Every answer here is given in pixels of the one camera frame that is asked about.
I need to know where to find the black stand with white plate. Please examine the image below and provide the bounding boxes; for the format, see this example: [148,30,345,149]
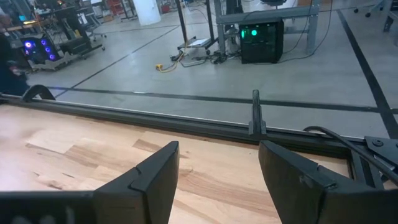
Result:
[174,0,219,51]

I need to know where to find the black equipment stand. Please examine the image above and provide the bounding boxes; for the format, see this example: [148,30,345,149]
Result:
[54,5,106,57]

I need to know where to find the black metal table frame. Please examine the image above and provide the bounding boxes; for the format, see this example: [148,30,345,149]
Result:
[0,92,398,191]

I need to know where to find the black computer tower green light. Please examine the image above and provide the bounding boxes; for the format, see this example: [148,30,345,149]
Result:
[238,18,285,65]

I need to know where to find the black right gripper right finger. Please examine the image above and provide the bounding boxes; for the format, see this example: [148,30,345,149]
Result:
[257,139,340,224]

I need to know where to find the yellow extension cable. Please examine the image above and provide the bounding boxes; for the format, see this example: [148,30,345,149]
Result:
[155,46,188,74]

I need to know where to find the computer tower purple lights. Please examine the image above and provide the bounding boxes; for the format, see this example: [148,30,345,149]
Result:
[19,36,62,65]

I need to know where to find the black frame post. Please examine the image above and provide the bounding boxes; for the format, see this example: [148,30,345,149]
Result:
[248,89,268,136]

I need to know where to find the black curved cable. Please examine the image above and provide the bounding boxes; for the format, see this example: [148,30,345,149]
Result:
[21,84,57,103]

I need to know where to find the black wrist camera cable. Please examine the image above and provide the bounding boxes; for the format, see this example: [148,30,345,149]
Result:
[302,125,398,185]

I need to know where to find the white pillar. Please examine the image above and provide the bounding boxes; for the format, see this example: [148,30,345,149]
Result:
[132,0,162,27]

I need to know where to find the person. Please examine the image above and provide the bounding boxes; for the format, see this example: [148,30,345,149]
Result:
[0,14,30,96]

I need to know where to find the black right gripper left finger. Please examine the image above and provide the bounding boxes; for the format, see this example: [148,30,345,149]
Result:
[93,140,181,224]

